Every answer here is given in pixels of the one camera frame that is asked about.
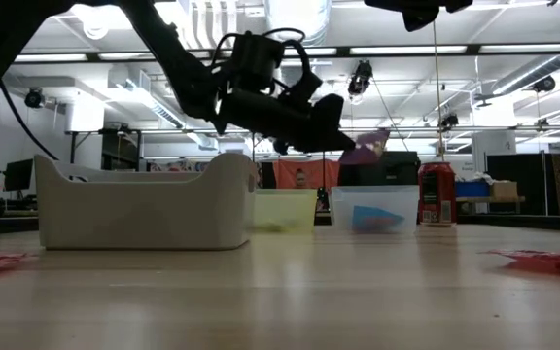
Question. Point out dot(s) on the orange cloth banner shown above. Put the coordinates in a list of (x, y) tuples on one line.
[(316, 170)]

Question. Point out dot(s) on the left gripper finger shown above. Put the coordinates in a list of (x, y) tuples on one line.
[(331, 126)]

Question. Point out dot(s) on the small black monitor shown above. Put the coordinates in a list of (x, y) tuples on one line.
[(17, 175)]

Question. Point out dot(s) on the person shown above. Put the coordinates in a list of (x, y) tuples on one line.
[(300, 178)]

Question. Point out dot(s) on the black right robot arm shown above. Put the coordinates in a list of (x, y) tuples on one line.
[(416, 12)]

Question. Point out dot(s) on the cardboard box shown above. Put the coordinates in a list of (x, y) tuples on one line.
[(503, 189)]

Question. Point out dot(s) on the red soda can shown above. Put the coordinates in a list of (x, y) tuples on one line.
[(435, 194)]

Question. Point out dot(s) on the clear plastic bin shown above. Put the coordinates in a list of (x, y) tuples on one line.
[(382, 194)]

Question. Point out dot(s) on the yellow translucent plastic bin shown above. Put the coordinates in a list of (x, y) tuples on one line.
[(285, 209)]

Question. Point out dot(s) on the black ceiling spotlight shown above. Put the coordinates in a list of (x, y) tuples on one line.
[(360, 80), (545, 84), (34, 98)]

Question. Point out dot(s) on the large black monitor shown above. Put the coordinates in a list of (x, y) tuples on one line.
[(396, 172)]

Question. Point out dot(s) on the wooden side table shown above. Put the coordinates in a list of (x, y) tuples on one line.
[(489, 199)]

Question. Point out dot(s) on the blue candy packet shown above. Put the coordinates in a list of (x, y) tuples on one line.
[(374, 219)]

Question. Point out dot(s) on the purple candy packet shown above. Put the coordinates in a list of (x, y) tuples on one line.
[(367, 148)]

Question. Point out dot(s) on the black room divider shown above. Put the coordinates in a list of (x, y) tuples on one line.
[(518, 182)]

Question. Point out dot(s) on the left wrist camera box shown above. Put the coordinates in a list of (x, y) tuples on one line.
[(255, 60)]

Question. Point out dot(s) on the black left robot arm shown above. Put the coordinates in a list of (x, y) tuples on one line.
[(173, 63)]

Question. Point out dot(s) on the blue storage bin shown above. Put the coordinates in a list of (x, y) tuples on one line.
[(472, 188)]

